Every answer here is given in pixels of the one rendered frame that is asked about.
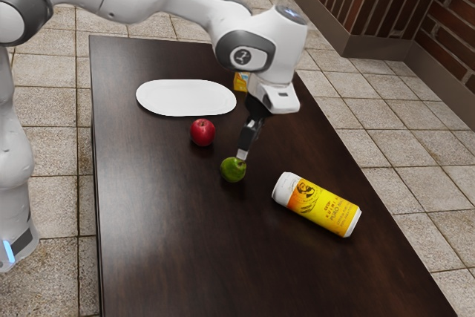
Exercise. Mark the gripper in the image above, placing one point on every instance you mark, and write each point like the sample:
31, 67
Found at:
255, 108

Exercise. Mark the white oval plate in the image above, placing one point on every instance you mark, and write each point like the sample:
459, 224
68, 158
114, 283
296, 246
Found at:
185, 97

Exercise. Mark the green apple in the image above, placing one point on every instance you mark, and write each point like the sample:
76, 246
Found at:
232, 170

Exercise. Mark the red apple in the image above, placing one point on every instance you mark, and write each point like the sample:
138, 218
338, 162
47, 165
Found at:
202, 132

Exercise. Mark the yellow carton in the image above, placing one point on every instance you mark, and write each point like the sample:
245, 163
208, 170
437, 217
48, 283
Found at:
240, 82

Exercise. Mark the yellow and white can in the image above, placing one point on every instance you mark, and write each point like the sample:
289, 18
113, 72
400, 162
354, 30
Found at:
317, 204

